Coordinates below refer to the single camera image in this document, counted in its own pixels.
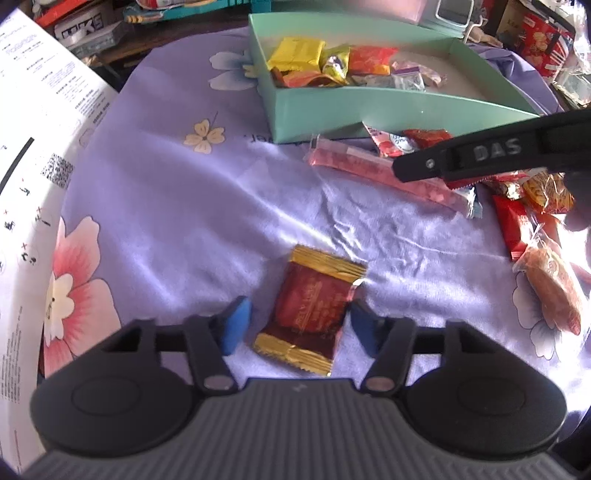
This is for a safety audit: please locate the long pink clear packet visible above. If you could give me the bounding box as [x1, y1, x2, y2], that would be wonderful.
[304, 134, 483, 219]

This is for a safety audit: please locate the dark red gold-edged packet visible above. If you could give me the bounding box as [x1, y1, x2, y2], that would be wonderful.
[253, 244, 369, 377]

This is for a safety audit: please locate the yellow wavy snack packet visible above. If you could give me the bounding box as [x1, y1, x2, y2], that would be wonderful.
[267, 37, 326, 73]

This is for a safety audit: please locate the clear orange sausage packet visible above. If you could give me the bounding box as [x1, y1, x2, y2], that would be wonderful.
[512, 244, 583, 337]

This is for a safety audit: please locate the black printed box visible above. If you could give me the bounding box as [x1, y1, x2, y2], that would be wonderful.
[53, 11, 134, 58]

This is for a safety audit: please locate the gold foil snack packet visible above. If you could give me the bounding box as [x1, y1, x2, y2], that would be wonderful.
[321, 44, 352, 85]

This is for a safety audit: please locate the clear bag of fried snack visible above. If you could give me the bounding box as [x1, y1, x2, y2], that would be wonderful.
[522, 171, 575, 215]

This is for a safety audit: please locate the person's right hand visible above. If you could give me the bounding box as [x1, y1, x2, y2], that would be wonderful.
[564, 172, 591, 232]

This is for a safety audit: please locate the square red snack packet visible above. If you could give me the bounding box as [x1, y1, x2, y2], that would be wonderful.
[492, 194, 536, 263]

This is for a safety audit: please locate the teal toy track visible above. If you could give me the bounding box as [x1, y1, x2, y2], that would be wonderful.
[124, 0, 273, 24]

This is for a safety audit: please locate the plain red snack packet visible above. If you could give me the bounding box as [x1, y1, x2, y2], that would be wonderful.
[402, 128, 455, 151]

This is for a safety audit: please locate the purple floral bedsheet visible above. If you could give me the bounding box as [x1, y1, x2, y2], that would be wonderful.
[39, 25, 591, 416]

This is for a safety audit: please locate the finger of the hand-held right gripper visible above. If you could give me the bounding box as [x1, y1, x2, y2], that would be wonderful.
[392, 142, 452, 183]

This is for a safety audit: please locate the mint green appliance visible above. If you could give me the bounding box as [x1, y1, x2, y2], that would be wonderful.
[418, 0, 483, 38]

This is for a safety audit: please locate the white printed instruction sheet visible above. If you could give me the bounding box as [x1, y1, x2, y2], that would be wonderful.
[0, 9, 121, 472]

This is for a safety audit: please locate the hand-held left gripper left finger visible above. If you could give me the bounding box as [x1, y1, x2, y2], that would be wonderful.
[104, 295, 254, 394]

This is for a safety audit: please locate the red printed box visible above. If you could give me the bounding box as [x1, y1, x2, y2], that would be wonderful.
[505, 0, 578, 77]

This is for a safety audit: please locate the small pink white packet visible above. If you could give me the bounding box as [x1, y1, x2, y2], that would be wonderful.
[362, 121, 419, 158]

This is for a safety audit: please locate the silver purple snack packet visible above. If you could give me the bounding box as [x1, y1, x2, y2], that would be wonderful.
[355, 69, 426, 92]

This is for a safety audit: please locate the red gold candy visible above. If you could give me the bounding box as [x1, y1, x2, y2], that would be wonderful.
[480, 173, 527, 200]

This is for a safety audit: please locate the beige cloth scrap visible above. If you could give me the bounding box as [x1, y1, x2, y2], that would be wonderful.
[462, 21, 504, 47]

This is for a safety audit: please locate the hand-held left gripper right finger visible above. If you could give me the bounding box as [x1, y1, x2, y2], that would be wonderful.
[348, 302, 491, 394]

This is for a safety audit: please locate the mint green cardboard box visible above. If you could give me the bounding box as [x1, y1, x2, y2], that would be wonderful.
[248, 13, 541, 145]

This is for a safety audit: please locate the square orange snack packet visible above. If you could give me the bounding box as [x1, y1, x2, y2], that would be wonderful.
[347, 45, 399, 77]

